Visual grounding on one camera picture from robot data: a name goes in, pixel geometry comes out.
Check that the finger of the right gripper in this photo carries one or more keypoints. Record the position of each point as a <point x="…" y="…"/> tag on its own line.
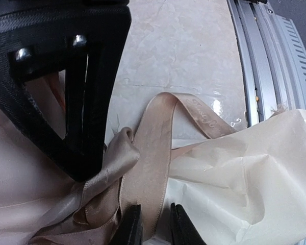
<point x="86" y="40"/>

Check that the front aluminium rail frame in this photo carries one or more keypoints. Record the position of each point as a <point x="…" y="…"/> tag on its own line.
<point x="273" y="60"/>

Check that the pink wrapping paper sheet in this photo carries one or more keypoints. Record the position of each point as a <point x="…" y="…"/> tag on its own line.
<point x="248" y="187"/>

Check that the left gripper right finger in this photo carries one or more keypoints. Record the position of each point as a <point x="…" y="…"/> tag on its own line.
<point x="183" y="231"/>

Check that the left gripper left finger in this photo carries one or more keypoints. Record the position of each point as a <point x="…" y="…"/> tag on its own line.
<point x="130" y="230"/>

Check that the brown ribbon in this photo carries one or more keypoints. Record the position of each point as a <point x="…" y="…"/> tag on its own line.
<point x="135" y="172"/>

